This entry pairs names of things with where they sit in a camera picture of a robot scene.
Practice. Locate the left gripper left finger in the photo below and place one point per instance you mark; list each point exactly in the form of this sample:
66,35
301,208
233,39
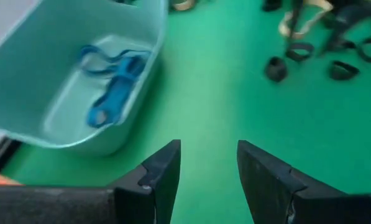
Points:
154,193

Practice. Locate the teal plastic basket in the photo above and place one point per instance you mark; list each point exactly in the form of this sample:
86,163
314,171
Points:
33,77

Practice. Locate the black aluminium table frame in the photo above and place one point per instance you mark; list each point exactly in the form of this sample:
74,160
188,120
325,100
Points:
2,155

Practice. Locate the black rubber band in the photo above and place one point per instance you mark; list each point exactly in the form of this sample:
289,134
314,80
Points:
360,51
340,76
288,53

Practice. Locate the green table mat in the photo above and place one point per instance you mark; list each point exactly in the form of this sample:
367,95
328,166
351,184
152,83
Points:
219,93

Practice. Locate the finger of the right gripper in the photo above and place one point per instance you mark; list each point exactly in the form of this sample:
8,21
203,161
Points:
337,31
294,21

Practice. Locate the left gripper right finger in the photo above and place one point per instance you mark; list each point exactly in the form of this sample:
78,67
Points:
266,186

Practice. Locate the tan rubber band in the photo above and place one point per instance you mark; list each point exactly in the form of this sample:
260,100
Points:
309,26
185,5

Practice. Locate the wide blue rubber band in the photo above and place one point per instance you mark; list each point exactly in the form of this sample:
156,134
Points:
110,102

